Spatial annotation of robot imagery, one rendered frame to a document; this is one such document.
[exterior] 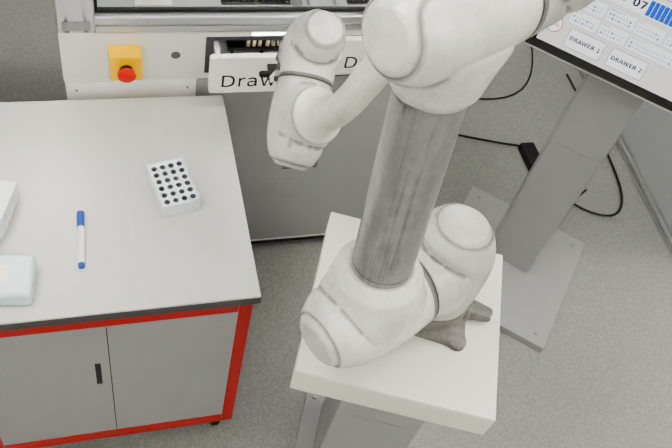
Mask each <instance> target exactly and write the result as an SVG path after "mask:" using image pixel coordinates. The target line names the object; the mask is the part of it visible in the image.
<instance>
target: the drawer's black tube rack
mask: <svg viewBox="0 0 672 448"><path fill-rule="evenodd" d="M257 43H258V40H257V41H256V46H255V47H254V46H252V40H251V43H250V46H249V47H247V46H246V41H229V40H228V41H226V45H227V49H228V51H231V52H230V53H234V51H260V53H263V51H268V50H279V46H277V40H276V43H275V46H271V40H270V45H269V46H265V43H266V40H262V46H258V45H257Z"/></svg>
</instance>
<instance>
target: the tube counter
mask: <svg viewBox="0 0 672 448"><path fill-rule="evenodd" d="M628 9H630V10H632V11H634V12H636V13H638V14H640V15H643V16H645V17H647V18H649V19H651V20H654V21H656V22H658V23H660V24H662V25H665V26H667V27H669V28H671V29H672V7H670V6H667V5H665V4H663V3H661V2H659V1H656V0H633V1H632V2H631V4H630V6H629V8H628Z"/></svg>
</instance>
